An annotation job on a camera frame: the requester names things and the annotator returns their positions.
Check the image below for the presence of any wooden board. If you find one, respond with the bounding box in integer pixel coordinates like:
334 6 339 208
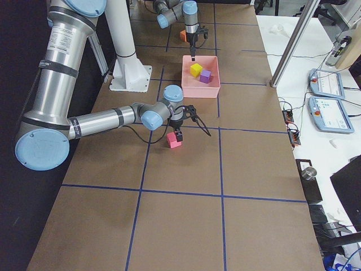
336 21 360 69

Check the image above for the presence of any far teach pendant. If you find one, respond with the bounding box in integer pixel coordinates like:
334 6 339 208
309 68 345 100

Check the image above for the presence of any pink plastic bin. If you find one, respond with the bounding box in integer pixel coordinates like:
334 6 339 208
181 55 221 98

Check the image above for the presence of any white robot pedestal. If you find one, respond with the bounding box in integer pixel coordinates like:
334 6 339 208
105 0 152 93

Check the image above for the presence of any orange connector block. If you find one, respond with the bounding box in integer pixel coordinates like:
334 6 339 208
287 128 301 147
282 109 294 123

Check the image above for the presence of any right orange connector block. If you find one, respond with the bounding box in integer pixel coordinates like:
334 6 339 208
287 128 301 147

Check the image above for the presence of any black box under cup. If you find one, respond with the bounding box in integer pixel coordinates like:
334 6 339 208
296 159 323 204

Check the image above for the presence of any orange foam block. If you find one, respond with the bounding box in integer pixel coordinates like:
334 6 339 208
179 30 187 42

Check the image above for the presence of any metal cup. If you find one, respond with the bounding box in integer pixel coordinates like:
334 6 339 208
301 167 317 181

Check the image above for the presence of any black monitor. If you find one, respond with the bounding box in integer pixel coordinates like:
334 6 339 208
331 160 360 231

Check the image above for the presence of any aluminium frame post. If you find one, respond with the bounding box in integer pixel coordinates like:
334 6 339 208
270 0 320 88

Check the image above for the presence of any red foam block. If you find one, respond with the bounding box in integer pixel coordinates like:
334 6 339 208
166 132 182 148

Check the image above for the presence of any teach pendant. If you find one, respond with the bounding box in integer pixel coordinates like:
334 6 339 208
308 96 354 134
309 68 345 100

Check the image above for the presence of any yellow foam block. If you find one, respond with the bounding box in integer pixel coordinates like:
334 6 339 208
190 63 203 78

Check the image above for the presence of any purple foam block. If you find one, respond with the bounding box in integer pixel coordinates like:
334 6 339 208
199 69 212 84

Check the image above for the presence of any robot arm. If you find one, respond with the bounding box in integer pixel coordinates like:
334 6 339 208
15 1 184 171
152 0 201 61

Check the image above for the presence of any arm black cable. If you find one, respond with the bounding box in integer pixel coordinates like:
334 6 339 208
124 104 212 145

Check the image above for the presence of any near teach pendant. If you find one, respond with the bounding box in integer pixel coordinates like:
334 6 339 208
308 96 354 134

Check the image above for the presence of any left orange connector block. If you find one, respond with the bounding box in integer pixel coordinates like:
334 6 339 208
282 109 294 123

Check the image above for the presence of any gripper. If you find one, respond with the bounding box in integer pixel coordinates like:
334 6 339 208
169 111 183 142
185 25 199 62

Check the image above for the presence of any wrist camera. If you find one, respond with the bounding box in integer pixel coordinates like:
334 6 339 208
183 105 198 123
197 26 208 40

